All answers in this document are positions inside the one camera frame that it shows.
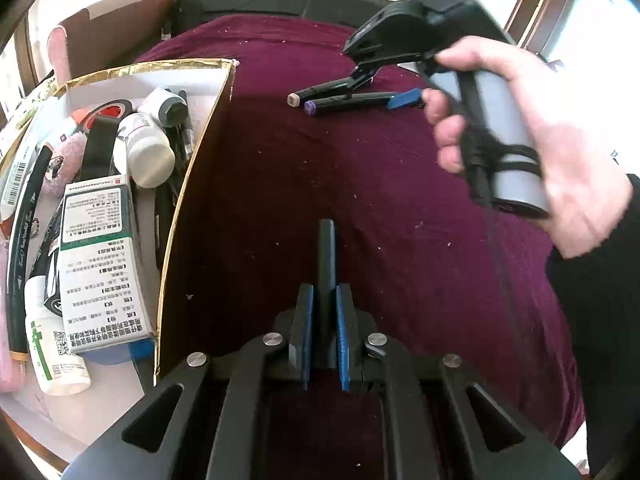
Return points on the white pill bottle green label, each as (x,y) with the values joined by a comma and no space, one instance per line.
(55,350)

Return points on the black tape roll red core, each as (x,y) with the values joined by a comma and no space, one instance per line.
(107,110)

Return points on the white box with gold rim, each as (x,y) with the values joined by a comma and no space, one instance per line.
(200,170)

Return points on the clear cartoon print pouch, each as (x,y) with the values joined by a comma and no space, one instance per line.
(10,375)

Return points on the person's right hand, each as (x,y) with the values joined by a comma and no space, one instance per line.
(570,160)

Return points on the matte black rod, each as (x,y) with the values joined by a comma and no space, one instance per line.
(325,260)

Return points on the black marker with yellow ends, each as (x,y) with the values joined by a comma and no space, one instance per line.
(22,260)

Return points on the white bottle with orange cap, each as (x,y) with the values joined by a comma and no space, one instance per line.
(78,117)

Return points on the wooden door frame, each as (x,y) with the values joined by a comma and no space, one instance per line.
(525,10)

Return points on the white bottle with red label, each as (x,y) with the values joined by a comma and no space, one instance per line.
(145,155)

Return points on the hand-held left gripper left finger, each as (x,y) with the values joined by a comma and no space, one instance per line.
(306,340)

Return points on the white tube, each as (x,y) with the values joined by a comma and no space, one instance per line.
(155,105)

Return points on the pink fuzzy brooch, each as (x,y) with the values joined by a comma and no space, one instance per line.
(65,160)

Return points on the person's right forearm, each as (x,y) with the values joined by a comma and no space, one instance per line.
(600,335)

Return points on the white and blue medicine box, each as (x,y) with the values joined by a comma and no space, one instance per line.
(100,270)

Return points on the small black tape roll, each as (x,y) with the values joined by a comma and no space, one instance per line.
(102,150)

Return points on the brown armchair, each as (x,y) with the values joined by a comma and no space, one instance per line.
(100,30)

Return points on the floral patterned blanket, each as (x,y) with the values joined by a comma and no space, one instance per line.
(30,110)

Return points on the thin white barcode box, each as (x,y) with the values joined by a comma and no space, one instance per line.
(15,180)

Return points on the black sofa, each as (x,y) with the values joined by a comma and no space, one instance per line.
(240,5)

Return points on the black marker with beige end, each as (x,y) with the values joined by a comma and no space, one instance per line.
(325,92)

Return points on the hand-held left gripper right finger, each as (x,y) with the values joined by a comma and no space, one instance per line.
(344,340)

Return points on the black marker with purple end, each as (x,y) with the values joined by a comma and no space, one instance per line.
(350,101)

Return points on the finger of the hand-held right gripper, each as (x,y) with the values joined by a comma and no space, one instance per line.
(406,99)
(361,77)

